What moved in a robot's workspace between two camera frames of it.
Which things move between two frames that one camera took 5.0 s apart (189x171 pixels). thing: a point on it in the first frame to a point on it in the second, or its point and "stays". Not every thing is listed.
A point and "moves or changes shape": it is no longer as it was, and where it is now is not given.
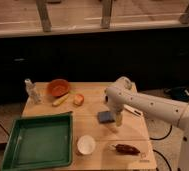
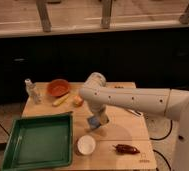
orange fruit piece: (78, 99) stays
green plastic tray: (39, 142) stays
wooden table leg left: (44, 15) stays
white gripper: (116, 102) to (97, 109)
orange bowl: (59, 87) stays
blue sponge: (105, 117) moves or changes shape
